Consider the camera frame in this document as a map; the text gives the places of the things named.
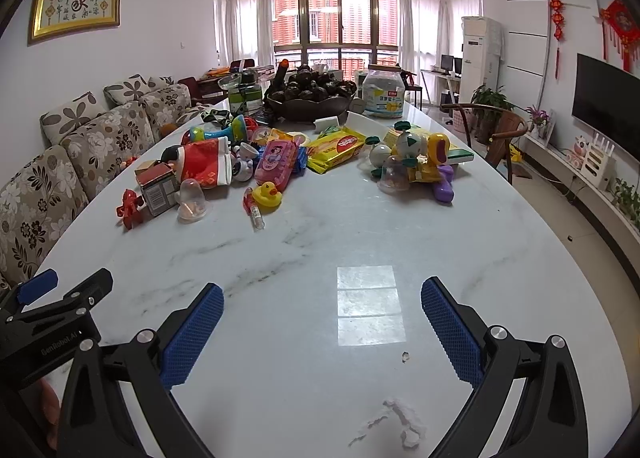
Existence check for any red toy figure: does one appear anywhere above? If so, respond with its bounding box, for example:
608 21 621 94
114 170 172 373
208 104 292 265
116 189 144 230

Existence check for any small cardboard box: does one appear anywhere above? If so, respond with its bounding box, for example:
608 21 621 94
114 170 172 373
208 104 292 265
136 162 179 217

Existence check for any floral patterned sofa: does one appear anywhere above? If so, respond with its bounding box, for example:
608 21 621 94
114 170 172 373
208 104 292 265
1 74 206 291

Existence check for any clear plastic dome capsule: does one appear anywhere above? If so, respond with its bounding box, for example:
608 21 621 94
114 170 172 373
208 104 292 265
178 178 207 223

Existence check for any white tv cabinet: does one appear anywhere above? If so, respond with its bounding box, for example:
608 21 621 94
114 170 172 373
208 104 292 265
518 134 640 292

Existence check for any small tube with red cap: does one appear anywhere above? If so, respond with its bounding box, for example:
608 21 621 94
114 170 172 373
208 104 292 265
243 187 265 230

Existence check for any white wifi router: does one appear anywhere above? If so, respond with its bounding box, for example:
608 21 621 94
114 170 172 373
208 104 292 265
580 132 615 191

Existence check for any yellow rubber duck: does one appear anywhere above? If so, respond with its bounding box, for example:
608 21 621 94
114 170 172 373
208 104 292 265
252 181 282 212

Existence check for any yellow purple duck toy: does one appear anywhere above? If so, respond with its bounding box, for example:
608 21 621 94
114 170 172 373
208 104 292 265
404 133 454 204

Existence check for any clear capsule near duck toy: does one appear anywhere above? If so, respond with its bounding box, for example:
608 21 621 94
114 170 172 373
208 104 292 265
378 155 410 193

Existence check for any pink toy case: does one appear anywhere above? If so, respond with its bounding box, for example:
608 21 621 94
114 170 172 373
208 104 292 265
255 140 298 192

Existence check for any wooden armchair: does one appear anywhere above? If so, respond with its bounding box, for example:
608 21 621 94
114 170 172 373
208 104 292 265
439 103 528 185

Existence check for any white green ball toy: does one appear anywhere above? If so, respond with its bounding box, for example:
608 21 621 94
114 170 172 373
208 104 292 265
394 121 427 159

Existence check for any black television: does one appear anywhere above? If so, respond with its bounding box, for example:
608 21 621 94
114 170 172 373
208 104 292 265
572 54 640 160

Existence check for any green potted plant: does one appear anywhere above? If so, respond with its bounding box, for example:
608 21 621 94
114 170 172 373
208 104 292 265
471 84 514 121

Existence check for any yellow biscuit package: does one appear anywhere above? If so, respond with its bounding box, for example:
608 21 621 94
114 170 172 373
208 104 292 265
307 126 366 174

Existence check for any dark fruit bowl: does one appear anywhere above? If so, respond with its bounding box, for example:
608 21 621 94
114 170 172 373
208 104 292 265
262 59 357 126

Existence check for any large clear plastic jar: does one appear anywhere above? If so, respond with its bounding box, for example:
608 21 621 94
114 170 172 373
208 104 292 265
362 64 406 119

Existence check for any white floor air conditioner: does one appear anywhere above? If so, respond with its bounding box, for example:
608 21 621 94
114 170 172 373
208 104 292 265
459 17 503 103

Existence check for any red chinese knot decoration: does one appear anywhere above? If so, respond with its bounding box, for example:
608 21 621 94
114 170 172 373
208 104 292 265
599 0 640 73

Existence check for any gold framed wall picture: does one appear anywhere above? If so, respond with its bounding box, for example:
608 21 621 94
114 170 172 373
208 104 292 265
28 0 120 45

